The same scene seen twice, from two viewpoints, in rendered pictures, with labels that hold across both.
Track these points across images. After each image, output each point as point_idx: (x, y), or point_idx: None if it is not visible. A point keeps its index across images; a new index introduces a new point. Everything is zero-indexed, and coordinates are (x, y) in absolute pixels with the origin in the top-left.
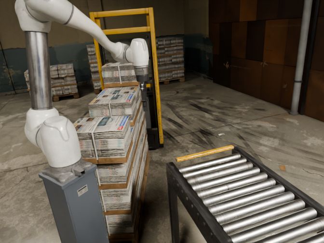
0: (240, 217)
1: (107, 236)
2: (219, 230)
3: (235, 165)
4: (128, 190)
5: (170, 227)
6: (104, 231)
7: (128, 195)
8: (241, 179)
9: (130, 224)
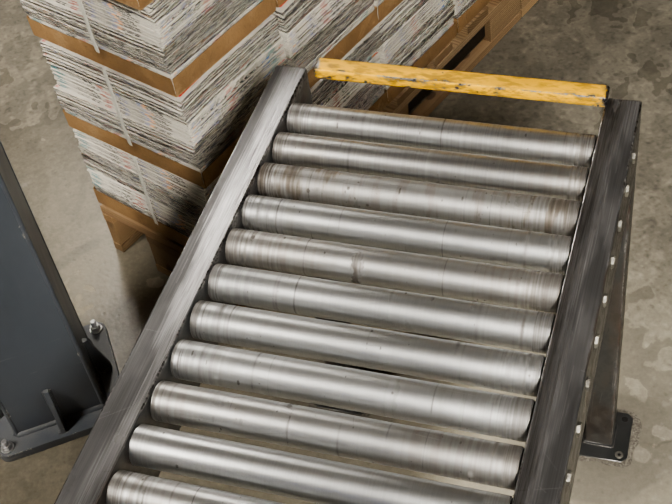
0: (263, 392)
1: (23, 233)
2: (133, 395)
3: (497, 191)
4: (180, 107)
5: None
6: (8, 218)
7: (185, 124)
8: (431, 263)
9: None
